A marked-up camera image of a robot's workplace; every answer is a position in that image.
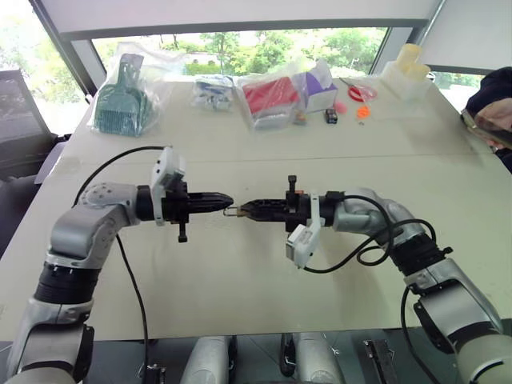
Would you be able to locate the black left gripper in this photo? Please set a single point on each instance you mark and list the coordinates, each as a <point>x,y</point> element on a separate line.
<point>176,206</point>

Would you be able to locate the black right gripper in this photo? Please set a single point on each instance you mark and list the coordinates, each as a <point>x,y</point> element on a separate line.
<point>296,210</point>

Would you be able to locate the brass padlock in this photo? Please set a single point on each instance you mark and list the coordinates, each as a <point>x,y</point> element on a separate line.
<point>239,212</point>

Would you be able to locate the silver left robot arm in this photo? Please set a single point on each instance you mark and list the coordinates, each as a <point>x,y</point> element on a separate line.
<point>86,228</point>

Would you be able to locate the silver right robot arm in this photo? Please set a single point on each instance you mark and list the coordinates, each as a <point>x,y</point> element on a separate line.
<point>440,280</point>

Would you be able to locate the small colourful item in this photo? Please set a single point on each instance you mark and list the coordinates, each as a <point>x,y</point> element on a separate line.
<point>301,118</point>

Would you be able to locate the blue white items in bag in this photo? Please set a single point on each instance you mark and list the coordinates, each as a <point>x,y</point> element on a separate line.
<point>212,94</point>

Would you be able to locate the red box in plastic bag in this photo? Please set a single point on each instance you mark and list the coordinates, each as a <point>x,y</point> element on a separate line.
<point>268,100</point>

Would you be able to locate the pink ball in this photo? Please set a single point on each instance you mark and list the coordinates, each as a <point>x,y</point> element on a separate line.
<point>341,107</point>

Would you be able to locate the purple white carton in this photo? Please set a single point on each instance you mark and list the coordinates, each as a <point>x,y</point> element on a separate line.
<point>318,90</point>

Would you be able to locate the green dustpan in plastic bag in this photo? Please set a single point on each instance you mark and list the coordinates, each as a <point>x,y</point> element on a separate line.
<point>120,104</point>

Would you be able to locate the small orange item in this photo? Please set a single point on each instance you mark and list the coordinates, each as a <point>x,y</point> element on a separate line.
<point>363,112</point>

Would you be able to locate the silver rounded robot leg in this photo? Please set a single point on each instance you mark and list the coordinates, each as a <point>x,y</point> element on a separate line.
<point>320,360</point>
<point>208,360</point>

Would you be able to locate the black chair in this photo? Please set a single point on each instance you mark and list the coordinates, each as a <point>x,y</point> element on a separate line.
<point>24,132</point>

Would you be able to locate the cream cups in clear packaging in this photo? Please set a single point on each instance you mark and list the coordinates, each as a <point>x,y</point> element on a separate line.
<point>408,72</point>

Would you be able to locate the person in dark clothing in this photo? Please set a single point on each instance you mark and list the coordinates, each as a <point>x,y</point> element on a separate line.
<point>494,108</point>

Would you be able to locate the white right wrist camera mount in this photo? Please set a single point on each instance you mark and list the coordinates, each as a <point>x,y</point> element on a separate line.
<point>304,240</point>

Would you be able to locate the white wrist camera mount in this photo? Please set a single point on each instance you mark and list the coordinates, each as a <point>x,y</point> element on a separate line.
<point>304,240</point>
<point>160,176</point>

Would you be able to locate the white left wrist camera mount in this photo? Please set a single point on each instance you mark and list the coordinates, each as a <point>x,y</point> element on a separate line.
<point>160,176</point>

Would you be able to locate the dark window frame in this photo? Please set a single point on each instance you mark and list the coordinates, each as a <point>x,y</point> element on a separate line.
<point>240,30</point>

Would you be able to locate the black bracket under table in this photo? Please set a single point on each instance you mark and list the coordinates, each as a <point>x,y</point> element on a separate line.
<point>380,362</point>

